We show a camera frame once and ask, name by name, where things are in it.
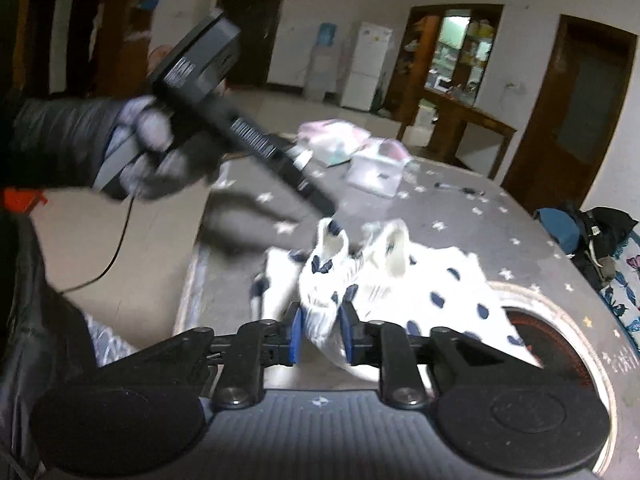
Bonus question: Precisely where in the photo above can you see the white navy polka dot pants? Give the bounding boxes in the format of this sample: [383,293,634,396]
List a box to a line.
[250,219,538,368]

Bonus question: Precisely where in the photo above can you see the gloved left hand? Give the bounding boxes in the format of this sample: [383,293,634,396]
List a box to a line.
[1,96,227,200]

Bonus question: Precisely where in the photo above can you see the water dispenser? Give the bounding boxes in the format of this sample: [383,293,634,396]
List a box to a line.
[303,22,337,102]

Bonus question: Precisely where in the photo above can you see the round induction cooker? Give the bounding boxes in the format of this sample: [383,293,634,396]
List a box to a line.
[489,281,618,477]

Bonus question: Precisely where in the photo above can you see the white refrigerator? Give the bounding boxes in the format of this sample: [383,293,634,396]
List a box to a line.
[336,22,393,112]

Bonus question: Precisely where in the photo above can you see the black pen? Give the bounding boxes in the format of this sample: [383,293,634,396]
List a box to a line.
[434,182,485,196]

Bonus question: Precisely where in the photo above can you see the white tissue box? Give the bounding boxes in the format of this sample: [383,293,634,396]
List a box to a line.
[345,138,412,198]

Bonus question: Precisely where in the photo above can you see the blue sofa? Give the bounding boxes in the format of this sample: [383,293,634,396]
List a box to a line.
[534,208,580,255]

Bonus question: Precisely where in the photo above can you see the butterfly print pillow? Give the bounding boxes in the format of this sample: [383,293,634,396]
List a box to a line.
[601,231,640,351]

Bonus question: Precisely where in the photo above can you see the black bag on sofa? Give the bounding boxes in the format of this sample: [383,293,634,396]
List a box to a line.
[570,207,638,292]

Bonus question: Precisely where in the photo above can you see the dark wooden door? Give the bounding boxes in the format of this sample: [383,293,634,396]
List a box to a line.
[502,15,638,214]

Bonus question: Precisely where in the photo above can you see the wooden side table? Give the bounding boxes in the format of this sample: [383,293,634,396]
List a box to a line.
[396,88,516,180]

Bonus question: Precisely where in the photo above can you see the wooden display cabinet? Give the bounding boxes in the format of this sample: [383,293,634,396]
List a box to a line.
[383,3,503,120]

